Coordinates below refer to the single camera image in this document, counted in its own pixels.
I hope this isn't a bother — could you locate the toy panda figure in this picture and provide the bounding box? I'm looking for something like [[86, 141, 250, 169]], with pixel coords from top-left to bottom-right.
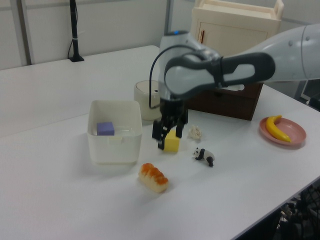
[[191, 147, 216, 168]]

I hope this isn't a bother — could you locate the black office chair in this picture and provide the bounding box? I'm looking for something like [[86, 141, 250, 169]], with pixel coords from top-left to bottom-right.
[[274, 179, 320, 240]]

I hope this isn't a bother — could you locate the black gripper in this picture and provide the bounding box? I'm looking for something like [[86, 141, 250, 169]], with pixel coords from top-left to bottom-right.
[[151, 97, 189, 151]]

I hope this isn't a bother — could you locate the toy bread loaf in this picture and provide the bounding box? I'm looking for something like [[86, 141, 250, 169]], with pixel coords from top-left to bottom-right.
[[138, 162, 170, 194]]

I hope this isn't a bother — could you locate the cream round lidded container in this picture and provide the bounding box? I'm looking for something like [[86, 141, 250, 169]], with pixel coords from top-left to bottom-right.
[[133, 79, 163, 122]]

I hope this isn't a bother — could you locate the white plastic basket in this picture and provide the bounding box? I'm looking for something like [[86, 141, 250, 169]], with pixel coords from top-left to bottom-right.
[[86, 99, 143, 166]]

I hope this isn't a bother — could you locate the purple cube block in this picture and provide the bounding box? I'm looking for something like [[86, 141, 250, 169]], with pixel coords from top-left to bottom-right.
[[96, 121, 116, 137]]

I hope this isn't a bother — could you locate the crumpled white paper ball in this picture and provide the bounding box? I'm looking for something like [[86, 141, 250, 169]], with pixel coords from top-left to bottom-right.
[[187, 124, 203, 140]]

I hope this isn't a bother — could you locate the black camera stand pole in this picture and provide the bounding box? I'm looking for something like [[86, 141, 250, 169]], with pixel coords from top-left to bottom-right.
[[67, 0, 85, 63]]

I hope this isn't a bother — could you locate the yellow cube block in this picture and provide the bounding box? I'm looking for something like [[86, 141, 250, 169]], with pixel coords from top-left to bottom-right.
[[162, 129, 181, 154]]

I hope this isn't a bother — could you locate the yellow toy banana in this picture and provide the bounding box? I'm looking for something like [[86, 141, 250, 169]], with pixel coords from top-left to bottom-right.
[[265, 114, 292, 143]]

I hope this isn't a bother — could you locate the pink plate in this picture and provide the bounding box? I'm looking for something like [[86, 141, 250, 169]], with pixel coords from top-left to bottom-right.
[[258, 117, 307, 149]]

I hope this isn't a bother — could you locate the dark brown wooden box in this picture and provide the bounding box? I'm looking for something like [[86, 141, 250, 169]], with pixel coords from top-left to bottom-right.
[[185, 82, 264, 122]]

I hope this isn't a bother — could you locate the cream wooden cabinet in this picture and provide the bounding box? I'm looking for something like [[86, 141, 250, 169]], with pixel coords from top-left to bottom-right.
[[191, 0, 285, 57]]

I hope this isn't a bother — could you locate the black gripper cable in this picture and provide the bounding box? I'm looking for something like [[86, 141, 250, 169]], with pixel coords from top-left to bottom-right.
[[148, 44, 201, 110]]

